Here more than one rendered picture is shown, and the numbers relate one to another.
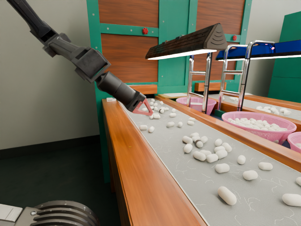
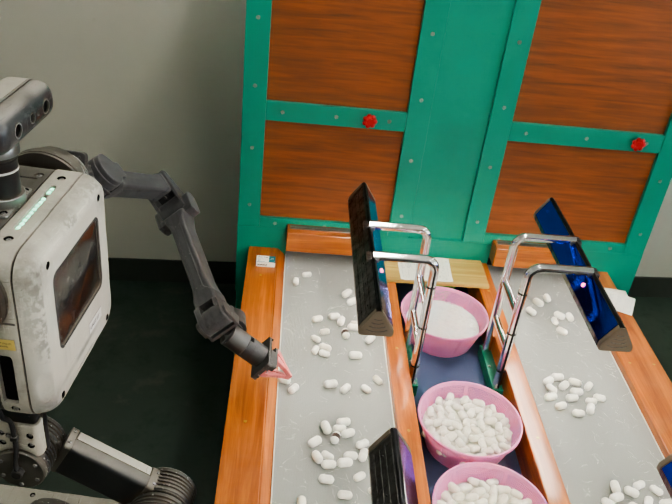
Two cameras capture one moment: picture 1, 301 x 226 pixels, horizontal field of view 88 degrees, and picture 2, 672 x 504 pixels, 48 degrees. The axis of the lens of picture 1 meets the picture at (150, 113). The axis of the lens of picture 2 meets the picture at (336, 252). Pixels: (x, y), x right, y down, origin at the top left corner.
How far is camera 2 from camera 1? 1.46 m
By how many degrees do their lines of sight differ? 20
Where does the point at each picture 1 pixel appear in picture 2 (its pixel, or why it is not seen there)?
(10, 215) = (147, 470)
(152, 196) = (238, 485)
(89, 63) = (213, 326)
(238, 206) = not seen: outside the picture
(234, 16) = (650, 87)
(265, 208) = not seen: outside the picture
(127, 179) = (226, 463)
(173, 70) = (434, 205)
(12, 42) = (66, 14)
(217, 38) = (376, 325)
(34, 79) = (104, 103)
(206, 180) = (301, 485)
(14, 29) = not seen: outside the picture
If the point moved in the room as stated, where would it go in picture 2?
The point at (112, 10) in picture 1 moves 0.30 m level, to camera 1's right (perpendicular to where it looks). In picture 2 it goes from (299, 74) to (398, 95)
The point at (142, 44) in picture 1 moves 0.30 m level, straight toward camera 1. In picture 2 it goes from (361, 144) to (336, 185)
